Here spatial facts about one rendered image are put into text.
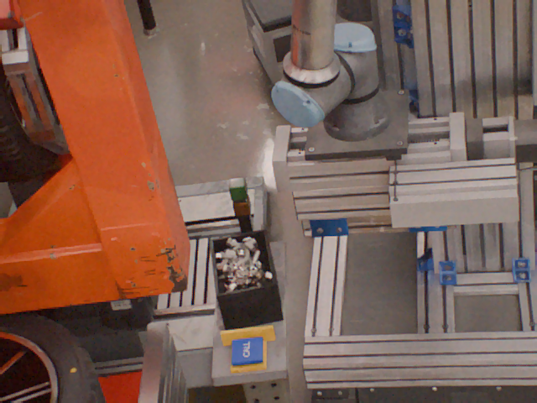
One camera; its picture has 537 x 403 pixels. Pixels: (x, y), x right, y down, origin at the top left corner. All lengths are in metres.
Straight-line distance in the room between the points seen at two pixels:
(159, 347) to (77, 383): 0.26
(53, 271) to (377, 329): 0.83
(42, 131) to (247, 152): 1.21
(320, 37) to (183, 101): 2.06
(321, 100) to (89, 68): 0.47
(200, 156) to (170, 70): 0.60
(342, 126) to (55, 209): 0.65
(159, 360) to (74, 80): 0.74
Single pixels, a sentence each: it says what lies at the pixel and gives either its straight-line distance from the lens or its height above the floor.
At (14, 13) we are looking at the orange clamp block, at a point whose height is 1.08.
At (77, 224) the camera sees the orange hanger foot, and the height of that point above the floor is 0.74.
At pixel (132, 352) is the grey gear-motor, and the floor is 0.15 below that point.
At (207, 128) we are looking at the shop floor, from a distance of 4.08.
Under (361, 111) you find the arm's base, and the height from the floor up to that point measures 0.88.
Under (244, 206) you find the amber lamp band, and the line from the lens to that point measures 2.72.
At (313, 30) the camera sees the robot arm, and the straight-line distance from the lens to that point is 2.22.
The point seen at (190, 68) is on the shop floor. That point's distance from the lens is 4.44.
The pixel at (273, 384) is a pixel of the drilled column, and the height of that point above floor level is 0.24.
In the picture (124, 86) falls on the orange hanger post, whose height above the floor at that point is 1.09.
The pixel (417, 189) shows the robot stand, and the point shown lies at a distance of 2.47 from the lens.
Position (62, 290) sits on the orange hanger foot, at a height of 0.57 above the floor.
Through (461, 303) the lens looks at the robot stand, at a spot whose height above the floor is 0.21.
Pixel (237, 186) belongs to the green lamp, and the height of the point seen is 0.66.
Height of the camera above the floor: 2.29
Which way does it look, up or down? 38 degrees down
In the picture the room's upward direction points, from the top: 12 degrees counter-clockwise
